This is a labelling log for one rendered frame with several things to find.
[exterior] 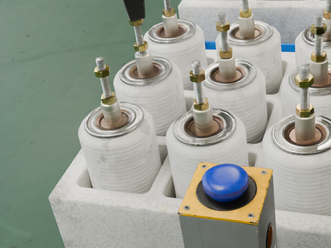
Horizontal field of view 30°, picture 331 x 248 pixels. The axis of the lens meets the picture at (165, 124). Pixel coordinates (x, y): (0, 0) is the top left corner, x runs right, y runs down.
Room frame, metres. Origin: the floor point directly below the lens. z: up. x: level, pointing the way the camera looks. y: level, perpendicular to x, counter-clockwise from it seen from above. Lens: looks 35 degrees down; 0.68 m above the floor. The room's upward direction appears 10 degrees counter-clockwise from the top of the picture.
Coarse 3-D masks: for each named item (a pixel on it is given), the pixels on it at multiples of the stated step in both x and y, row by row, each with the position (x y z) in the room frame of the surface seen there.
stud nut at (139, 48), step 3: (135, 42) 0.76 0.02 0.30; (144, 42) 0.75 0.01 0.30; (147, 42) 0.75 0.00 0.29; (135, 45) 0.75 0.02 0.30; (138, 45) 0.75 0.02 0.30; (141, 45) 0.75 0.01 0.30; (144, 45) 0.75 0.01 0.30; (147, 45) 0.75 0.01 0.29; (135, 48) 0.75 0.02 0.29; (138, 48) 0.74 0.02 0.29; (141, 48) 0.74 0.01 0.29; (144, 48) 0.75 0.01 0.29; (147, 48) 0.75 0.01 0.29; (138, 51) 0.75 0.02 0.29; (141, 51) 0.74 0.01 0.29
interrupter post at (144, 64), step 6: (138, 54) 0.75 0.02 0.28; (150, 54) 0.75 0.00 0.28; (138, 60) 0.74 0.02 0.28; (144, 60) 0.74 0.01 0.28; (150, 60) 0.75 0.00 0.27; (138, 66) 0.75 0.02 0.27; (144, 66) 0.74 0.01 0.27; (150, 66) 0.75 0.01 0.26; (138, 72) 0.75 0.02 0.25; (144, 72) 0.74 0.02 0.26; (150, 72) 0.74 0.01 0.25
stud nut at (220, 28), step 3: (228, 21) 0.71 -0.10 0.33; (216, 24) 0.70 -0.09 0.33; (219, 24) 0.70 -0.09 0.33; (225, 24) 0.70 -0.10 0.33; (228, 24) 0.70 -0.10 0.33; (216, 27) 0.70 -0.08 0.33; (219, 27) 0.70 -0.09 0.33; (222, 27) 0.70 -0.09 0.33; (225, 27) 0.70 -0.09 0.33; (228, 27) 0.70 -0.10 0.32; (216, 30) 0.70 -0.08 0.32; (219, 30) 0.70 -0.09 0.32; (222, 30) 0.70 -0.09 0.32; (225, 30) 0.70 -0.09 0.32; (228, 30) 0.70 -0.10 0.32
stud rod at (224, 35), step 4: (220, 12) 0.71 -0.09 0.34; (224, 12) 0.71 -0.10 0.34; (220, 16) 0.70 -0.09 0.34; (224, 16) 0.70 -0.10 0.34; (220, 20) 0.70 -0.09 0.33; (224, 20) 0.70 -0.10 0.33; (220, 24) 0.70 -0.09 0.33; (224, 24) 0.70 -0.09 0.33; (220, 32) 0.70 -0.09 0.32; (224, 32) 0.70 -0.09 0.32; (220, 36) 0.70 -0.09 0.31; (224, 36) 0.70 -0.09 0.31; (224, 40) 0.70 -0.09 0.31; (228, 40) 0.70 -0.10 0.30; (224, 44) 0.70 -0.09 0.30; (228, 44) 0.70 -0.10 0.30; (224, 48) 0.70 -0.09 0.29; (228, 48) 0.70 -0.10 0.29
